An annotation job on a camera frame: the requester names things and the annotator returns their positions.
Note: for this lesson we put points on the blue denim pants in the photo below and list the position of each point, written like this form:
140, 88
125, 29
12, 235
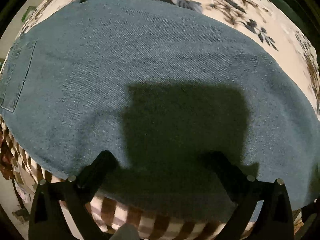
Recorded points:
169, 92

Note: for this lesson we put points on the floral cream bedspread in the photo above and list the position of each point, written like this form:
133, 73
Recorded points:
260, 20

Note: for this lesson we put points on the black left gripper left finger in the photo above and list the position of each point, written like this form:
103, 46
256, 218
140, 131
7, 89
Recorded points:
46, 218

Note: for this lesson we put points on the brown checkered bed skirt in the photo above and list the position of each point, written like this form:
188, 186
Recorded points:
108, 214

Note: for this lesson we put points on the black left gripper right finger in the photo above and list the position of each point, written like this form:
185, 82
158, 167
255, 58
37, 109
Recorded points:
275, 219

